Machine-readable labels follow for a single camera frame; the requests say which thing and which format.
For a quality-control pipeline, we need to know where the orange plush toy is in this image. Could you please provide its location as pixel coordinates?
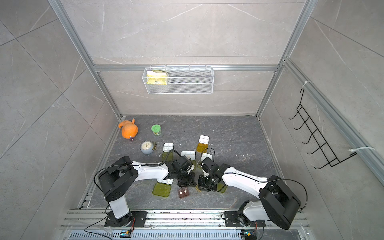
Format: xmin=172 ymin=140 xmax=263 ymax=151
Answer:
xmin=118 ymin=119 xmax=139 ymax=142

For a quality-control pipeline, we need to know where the amber pillbox at back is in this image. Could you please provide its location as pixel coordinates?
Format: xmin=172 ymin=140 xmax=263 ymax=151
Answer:
xmin=196 ymin=135 xmax=210 ymax=153

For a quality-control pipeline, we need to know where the yellow packet in basket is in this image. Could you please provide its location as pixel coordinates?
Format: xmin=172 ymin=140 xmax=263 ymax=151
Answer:
xmin=146 ymin=70 xmax=169 ymax=85

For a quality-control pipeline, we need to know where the black wall hook rack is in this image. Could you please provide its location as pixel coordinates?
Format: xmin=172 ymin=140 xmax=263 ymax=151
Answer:
xmin=288 ymin=88 xmax=357 ymax=170

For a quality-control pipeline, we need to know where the large green six-cell pillbox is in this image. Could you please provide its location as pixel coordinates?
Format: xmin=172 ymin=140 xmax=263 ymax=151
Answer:
xmin=152 ymin=179 xmax=174 ymax=198

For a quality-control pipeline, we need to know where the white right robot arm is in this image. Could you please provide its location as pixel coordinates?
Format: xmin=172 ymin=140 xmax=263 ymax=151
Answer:
xmin=198 ymin=158 xmax=301 ymax=230

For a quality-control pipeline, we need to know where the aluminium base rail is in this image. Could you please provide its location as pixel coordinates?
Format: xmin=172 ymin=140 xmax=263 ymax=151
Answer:
xmin=59 ymin=209 xmax=314 ymax=240

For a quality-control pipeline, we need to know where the brown small pillbox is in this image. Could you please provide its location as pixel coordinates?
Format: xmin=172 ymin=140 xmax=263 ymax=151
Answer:
xmin=178 ymin=187 xmax=190 ymax=199

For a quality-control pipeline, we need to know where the small green pillbox centre right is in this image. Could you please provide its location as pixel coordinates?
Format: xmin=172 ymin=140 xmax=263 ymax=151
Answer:
xmin=201 ymin=153 xmax=213 ymax=162

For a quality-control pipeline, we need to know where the small green pillbox near clock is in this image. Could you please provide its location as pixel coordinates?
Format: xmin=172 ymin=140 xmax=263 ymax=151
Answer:
xmin=162 ymin=143 xmax=174 ymax=162

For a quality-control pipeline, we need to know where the green lidded round jar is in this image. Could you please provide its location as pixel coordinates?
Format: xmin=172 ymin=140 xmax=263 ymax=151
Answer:
xmin=151 ymin=124 xmax=162 ymax=136

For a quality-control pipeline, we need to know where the white wire wall basket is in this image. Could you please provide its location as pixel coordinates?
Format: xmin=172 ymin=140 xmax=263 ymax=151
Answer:
xmin=142 ymin=67 xmax=215 ymax=95

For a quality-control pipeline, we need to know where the grey alarm clock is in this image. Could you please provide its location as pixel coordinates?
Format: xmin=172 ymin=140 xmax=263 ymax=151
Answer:
xmin=140 ymin=141 xmax=157 ymax=155

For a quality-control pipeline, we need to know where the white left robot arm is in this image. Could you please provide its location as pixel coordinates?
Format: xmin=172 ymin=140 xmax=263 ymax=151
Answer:
xmin=96 ymin=156 xmax=197 ymax=220

